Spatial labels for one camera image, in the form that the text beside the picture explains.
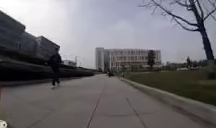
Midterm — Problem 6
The dark vehicle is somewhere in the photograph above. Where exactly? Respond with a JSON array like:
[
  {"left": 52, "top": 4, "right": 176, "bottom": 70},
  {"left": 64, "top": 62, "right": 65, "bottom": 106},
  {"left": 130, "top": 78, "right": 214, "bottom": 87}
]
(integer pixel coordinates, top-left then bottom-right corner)
[{"left": 107, "top": 70, "right": 115, "bottom": 78}]

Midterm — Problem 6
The white building with many windows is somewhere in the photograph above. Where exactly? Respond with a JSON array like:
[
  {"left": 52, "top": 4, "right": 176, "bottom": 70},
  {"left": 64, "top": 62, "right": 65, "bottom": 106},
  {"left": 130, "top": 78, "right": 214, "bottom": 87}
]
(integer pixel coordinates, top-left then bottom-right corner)
[{"left": 94, "top": 46, "right": 163, "bottom": 73}]

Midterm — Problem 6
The low pale building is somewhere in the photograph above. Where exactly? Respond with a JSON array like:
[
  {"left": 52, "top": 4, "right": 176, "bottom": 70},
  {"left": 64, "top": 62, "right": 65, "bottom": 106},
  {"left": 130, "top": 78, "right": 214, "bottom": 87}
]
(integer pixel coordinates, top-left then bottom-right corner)
[{"left": 62, "top": 59, "right": 78, "bottom": 67}]

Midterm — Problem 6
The grey concrete slab path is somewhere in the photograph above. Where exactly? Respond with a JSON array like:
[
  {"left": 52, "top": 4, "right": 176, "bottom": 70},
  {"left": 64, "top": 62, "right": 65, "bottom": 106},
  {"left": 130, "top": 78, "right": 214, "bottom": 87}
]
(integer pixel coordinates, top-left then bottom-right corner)
[{"left": 0, "top": 73, "right": 210, "bottom": 128}]

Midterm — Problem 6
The dark evergreen tree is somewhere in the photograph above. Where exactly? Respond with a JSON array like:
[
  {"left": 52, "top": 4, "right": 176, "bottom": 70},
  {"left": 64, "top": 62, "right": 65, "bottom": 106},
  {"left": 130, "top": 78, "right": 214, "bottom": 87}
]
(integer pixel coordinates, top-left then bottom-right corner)
[{"left": 147, "top": 49, "right": 157, "bottom": 70}]

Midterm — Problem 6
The person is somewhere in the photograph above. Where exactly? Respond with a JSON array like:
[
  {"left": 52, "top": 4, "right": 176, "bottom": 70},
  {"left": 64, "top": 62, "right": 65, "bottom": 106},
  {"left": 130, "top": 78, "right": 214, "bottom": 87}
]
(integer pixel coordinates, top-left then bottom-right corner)
[{"left": 47, "top": 45, "right": 64, "bottom": 90}]

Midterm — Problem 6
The pale concrete kerb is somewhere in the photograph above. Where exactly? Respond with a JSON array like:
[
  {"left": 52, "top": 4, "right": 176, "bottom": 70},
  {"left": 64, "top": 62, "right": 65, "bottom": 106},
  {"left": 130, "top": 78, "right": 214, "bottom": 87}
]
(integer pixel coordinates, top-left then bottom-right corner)
[{"left": 115, "top": 75, "right": 216, "bottom": 127}]

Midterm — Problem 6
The grass verge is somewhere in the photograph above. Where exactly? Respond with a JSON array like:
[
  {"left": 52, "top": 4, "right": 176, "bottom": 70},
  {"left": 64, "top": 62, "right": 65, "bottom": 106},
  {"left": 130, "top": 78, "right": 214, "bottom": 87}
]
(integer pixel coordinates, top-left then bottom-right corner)
[{"left": 122, "top": 68, "right": 216, "bottom": 108}]

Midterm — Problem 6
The dark low hedge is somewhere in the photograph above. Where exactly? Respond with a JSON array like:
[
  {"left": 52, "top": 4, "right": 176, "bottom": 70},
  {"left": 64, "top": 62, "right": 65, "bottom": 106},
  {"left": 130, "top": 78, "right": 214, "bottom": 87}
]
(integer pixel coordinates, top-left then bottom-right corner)
[{"left": 0, "top": 49, "right": 97, "bottom": 87}]

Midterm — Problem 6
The dark glass building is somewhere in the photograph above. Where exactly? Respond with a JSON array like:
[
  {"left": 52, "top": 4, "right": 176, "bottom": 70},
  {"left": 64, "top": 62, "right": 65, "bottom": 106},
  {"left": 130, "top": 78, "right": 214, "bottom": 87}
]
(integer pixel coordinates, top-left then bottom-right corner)
[{"left": 0, "top": 7, "right": 62, "bottom": 62}]

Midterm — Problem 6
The bare tree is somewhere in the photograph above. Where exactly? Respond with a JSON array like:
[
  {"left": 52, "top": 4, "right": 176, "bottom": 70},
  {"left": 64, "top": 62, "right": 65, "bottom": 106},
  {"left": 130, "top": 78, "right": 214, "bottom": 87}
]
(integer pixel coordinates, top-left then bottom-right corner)
[{"left": 138, "top": 0, "right": 216, "bottom": 80}]

